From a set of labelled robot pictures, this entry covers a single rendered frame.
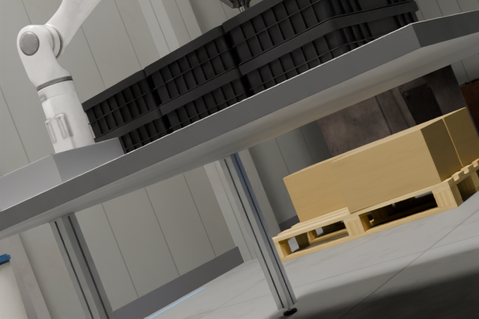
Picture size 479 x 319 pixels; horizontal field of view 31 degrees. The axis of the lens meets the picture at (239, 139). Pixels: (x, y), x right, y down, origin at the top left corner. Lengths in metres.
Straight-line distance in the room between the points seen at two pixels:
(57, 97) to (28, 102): 2.93
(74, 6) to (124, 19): 3.78
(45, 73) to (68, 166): 0.26
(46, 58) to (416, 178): 2.88
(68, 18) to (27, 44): 0.12
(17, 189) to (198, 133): 0.69
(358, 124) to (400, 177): 1.69
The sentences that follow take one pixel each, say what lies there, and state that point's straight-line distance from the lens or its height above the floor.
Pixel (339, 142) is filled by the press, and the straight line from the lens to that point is 6.53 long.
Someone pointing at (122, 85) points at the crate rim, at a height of 0.92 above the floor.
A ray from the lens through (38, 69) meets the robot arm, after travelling 2.20.
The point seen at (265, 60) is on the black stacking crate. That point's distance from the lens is 2.03.
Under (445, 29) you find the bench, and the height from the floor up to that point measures 0.68.
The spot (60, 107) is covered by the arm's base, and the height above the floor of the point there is 0.89.
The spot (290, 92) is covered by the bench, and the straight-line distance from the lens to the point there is 1.46.
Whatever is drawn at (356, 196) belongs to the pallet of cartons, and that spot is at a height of 0.22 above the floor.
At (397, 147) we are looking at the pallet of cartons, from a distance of 4.71.
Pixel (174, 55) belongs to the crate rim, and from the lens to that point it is 2.22.
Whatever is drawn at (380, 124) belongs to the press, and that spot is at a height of 0.52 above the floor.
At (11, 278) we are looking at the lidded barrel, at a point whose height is 0.52.
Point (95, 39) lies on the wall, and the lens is 5.68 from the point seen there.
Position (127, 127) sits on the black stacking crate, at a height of 0.81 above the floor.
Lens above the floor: 0.59
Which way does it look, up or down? 2 degrees up
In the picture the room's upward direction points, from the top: 22 degrees counter-clockwise
